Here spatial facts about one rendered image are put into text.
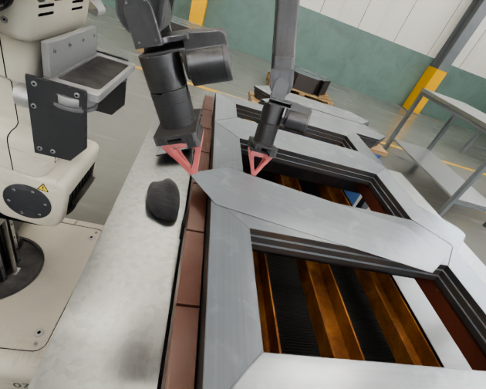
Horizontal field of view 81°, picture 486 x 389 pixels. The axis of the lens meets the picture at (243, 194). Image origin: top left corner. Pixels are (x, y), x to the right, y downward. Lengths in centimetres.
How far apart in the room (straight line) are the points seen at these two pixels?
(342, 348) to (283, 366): 34
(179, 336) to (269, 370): 15
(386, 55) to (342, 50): 115
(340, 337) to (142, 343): 47
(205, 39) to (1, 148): 52
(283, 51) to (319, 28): 726
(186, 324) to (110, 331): 20
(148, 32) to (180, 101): 10
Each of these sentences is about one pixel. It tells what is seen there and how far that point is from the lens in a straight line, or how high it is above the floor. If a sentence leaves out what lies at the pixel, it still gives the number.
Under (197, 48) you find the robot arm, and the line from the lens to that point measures 43.
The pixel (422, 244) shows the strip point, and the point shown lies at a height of 87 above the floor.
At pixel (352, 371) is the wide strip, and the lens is 55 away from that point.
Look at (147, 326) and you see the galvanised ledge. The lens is 67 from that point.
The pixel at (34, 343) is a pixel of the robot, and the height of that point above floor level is 28.
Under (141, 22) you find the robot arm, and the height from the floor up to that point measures 120.
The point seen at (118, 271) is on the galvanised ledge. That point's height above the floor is 68.
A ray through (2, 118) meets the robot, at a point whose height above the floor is 91.
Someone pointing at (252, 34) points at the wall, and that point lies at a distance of 779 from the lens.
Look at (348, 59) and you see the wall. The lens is 838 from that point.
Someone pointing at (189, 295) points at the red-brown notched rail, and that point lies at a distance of 55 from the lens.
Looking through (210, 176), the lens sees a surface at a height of 87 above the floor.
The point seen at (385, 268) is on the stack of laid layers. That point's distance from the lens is 84.
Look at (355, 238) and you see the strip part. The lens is 79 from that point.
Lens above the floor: 128
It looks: 34 degrees down
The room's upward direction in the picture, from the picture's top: 21 degrees clockwise
